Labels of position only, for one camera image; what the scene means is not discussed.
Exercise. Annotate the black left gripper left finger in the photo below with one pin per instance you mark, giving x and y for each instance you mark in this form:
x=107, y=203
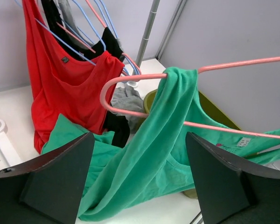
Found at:
x=47, y=189

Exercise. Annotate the grey tank top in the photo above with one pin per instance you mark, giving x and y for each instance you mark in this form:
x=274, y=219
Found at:
x=124, y=97

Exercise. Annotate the green tank top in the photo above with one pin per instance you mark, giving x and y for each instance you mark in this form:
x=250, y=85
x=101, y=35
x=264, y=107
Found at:
x=155, y=161

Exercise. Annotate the black tank top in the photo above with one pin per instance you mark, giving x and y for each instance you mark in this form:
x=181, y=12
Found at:
x=81, y=84

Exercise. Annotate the red tank top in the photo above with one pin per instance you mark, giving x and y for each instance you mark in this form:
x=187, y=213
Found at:
x=46, y=97

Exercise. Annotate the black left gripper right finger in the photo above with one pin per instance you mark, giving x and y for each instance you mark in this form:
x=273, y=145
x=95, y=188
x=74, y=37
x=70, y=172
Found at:
x=231, y=189

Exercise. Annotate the olive green plastic basket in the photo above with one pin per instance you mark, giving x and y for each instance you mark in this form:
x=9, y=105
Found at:
x=212, y=111

